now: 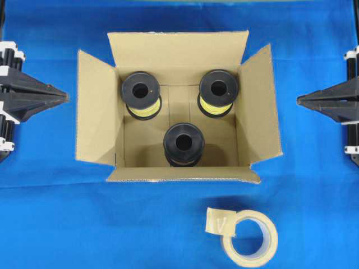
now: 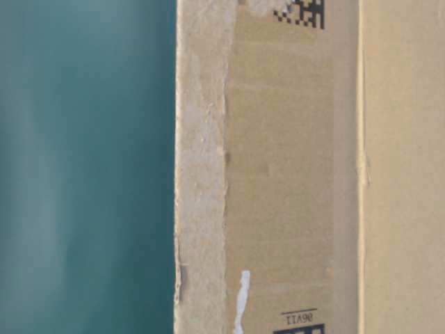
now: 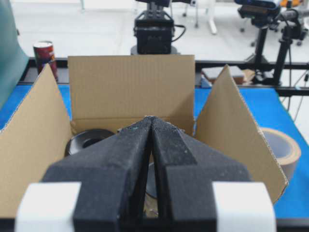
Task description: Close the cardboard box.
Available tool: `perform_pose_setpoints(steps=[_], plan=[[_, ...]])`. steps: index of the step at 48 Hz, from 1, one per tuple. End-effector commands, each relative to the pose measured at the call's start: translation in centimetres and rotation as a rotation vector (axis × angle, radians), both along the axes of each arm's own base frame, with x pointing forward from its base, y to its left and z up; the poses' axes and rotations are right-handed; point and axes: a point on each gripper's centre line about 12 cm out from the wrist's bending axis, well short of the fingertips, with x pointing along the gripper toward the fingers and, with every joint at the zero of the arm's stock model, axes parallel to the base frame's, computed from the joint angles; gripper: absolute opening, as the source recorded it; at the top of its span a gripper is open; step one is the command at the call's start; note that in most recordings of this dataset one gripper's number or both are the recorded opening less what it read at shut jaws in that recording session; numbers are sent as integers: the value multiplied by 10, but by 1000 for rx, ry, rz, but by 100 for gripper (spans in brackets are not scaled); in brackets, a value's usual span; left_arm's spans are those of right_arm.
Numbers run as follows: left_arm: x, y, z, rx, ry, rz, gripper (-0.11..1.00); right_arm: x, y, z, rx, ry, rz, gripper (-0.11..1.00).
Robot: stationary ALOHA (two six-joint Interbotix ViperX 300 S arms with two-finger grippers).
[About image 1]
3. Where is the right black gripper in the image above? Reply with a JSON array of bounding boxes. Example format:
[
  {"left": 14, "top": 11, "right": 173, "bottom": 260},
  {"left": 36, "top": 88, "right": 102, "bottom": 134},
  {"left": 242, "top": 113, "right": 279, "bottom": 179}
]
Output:
[{"left": 296, "top": 44, "right": 359, "bottom": 166}]

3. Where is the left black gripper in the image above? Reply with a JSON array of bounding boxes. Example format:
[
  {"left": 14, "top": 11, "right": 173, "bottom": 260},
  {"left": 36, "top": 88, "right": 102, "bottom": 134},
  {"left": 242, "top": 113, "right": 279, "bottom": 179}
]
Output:
[{"left": 0, "top": 40, "right": 70, "bottom": 163}]

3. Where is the black spool yellow wire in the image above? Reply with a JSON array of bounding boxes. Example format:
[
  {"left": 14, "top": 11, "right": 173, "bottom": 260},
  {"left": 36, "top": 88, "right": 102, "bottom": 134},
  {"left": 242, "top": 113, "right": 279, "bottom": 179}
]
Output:
[
  {"left": 197, "top": 69, "right": 240, "bottom": 118},
  {"left": 121, "top": 71, "right": 163, "bottom": 121}
]

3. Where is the black spool yellow wire left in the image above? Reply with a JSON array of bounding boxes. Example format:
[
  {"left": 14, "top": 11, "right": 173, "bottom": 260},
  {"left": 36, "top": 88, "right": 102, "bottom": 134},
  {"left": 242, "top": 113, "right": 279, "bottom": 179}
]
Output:
[{"left": 121, "top": 71, "right": 163, "bottom": 121}]

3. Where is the black spool yellow wire right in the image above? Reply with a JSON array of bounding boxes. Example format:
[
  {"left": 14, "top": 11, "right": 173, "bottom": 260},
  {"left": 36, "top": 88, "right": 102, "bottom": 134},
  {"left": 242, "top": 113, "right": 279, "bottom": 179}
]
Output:
[{"left": 197, "top": 69, "right": 240, "bottom": 118}]

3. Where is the blue table cloth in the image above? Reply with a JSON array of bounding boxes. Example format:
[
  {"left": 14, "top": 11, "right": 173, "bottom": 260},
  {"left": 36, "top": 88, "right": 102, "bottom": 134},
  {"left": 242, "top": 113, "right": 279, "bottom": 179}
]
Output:
[{"left": 1, "top": 1, "right": 358, "bottom": 268}]

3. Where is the brown cardboard box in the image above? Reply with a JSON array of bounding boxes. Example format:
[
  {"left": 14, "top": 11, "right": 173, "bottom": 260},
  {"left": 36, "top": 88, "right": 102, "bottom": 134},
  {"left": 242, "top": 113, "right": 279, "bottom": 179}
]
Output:
[{"left": 76, "top": 31, "right": 282, "bottom": 184}]

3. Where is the black spool front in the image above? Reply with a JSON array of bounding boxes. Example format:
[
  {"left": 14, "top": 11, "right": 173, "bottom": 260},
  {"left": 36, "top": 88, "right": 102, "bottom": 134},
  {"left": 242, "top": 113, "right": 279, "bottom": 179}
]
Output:
[{"left": 163, "top": 123, "right": 205, "bottom": 167}]

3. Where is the beige packing tape roll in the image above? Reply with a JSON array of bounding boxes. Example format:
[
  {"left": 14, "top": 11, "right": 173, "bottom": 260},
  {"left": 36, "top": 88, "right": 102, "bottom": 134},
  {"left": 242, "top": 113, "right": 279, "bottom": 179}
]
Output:
[{"left": 205, "top": 207, "right": 278, "bottom": 268}]

